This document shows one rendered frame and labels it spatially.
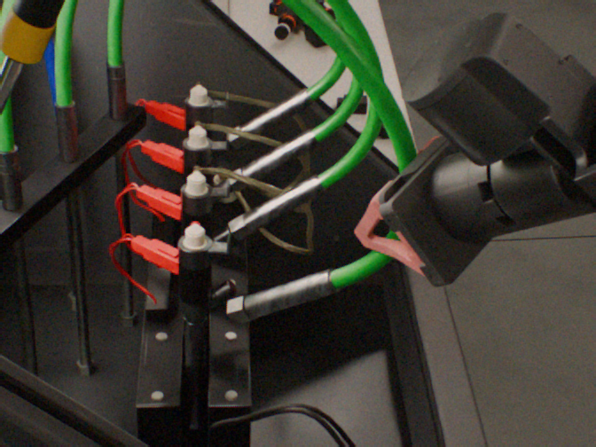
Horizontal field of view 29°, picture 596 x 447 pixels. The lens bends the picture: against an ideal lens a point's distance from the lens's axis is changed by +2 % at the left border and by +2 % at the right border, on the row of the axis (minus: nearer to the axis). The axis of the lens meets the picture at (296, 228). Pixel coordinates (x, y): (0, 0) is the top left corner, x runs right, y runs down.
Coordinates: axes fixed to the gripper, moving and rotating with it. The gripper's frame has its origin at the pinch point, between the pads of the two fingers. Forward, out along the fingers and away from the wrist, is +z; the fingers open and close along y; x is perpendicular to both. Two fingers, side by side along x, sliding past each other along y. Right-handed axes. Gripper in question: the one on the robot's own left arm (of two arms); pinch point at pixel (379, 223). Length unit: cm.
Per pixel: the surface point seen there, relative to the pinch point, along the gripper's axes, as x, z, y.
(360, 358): 22.4, 41.6, -16.3
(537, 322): 85, 132, -112
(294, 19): -10, 61, -51
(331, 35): -13.0, -7.2, -0.3
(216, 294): 1.0, 22.7, 2.2
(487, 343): 80, 133, -98
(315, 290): 1.8, 5.5, 4.2
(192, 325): 2.2, 25.4, 4.5
